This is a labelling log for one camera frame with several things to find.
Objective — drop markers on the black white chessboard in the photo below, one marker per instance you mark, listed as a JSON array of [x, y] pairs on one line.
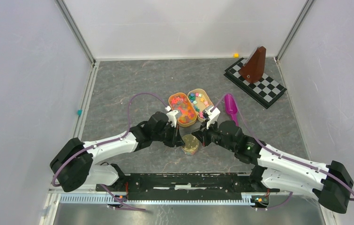
[[266, 91]]

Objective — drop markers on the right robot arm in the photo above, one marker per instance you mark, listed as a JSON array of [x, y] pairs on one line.
[[329, 184]]

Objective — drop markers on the brown wooden metronome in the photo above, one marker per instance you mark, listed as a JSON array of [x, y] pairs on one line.
[[253, 68]]

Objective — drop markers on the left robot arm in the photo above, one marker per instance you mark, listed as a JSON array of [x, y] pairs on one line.
[[77, 163]]

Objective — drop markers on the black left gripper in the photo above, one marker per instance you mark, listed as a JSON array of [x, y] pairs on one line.
[[176, 139]]

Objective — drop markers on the gold tin of gummy candies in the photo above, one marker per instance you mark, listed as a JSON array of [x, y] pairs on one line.
[[180, 101]]

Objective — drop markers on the clear plastic round jar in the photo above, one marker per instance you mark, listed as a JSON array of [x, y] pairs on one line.
[[190, 149]]

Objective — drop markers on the gold round jar lid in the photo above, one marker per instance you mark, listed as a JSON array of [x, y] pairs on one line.
[[190, 140]]

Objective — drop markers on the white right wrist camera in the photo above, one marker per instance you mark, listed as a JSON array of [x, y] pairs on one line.
[[211, 114]]

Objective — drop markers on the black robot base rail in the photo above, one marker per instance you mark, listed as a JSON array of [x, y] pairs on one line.
[[186, 186]]

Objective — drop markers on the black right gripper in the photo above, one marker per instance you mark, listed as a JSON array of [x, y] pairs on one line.
[[199, 134]]

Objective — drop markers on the magenta plastic scoop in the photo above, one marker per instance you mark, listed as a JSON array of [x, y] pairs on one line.
[[231, 107]]

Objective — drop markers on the gold tin of star candies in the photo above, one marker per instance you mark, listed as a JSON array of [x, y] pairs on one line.
[[200, 101]]

